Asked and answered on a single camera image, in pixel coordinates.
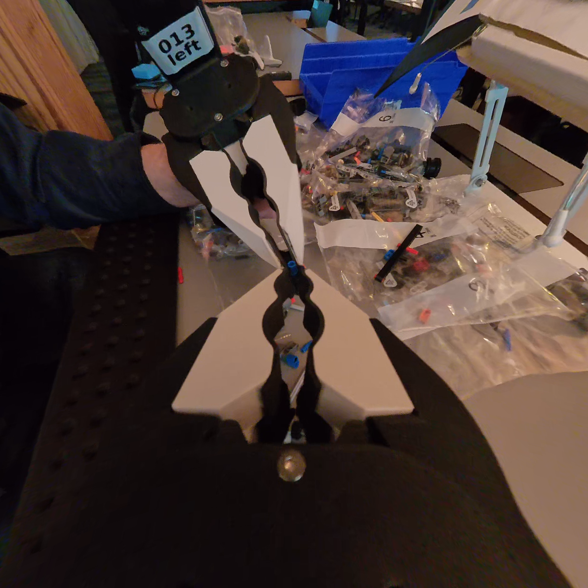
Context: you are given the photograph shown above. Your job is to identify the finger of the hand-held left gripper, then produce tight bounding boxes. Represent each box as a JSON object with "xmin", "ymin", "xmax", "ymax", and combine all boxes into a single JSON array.
[
  {"xmin": 240, "ymin": 114, "xmax": 306, "ymax": 267},
  {"xmin": 188, "ymin": 148, "xmax": 288, "ymax": 272}
]

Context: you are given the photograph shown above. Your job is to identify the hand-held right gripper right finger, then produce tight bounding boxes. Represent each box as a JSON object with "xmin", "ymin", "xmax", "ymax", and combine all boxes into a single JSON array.
[{"xmin": 300, "ymin": 267, "xmax": 415, "ymax": 444}]

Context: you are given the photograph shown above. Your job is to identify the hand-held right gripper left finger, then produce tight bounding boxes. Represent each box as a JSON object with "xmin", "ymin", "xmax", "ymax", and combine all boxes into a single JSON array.
[{"xmin": 171, "ymin": 269, "xmax": 288, "ymax": 444}]

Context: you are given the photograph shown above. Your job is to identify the person's left forearm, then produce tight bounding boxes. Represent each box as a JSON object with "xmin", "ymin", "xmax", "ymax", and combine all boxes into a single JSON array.
[{"xmin": 0, "ymin": 103, "xmax": 161, "ymax": 230}]

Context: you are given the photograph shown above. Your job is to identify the large bag dark lego pieces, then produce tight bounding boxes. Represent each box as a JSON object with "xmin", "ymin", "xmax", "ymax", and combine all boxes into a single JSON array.
[{"xmin": 299, "ymin": 83, "xmax": 460, "ymax": 223}]

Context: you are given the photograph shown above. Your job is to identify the black lego beam red pins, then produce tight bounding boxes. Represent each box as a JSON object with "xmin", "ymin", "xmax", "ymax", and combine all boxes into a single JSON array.
[{"xmin": 374, "ymin": 224, "xmax": 423, "ymax": 282}]

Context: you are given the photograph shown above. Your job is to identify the person's left hand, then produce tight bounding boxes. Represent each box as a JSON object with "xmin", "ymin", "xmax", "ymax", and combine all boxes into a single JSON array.
[{"xmin": 140, "ymin": 141, "xmax": 203, "ymax": 209}]

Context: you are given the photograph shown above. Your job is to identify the small white stand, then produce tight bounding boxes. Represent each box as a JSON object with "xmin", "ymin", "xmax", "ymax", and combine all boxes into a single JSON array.
[{"xmin": 259, "ymin": 34, "xmax": 283, "ymax": 67}]

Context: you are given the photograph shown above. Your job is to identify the black office chair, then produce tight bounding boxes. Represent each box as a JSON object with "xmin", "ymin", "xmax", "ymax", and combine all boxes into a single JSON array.
[{"xmin": 69, "ymin": 0, "xmax": 148, "ymax": 134}]

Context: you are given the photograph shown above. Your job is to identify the dark perforated board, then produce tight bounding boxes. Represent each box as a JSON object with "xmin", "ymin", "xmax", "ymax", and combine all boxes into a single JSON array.
[{"xmin": 0, "ymin": 216, "xmax": 217, "ymax": 588}]

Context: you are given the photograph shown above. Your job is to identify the pile of clear plastic bags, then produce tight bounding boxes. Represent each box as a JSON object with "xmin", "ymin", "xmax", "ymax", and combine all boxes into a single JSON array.
[{"xmin": 312, "ymin": 179, "xmax": 588, "ymax": 398}]

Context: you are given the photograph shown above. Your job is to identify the blue plastic bin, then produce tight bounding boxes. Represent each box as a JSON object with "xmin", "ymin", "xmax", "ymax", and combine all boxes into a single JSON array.
[{"xmin": 300, "ymin": 38, "xmax": 469, "ymax": 131}]

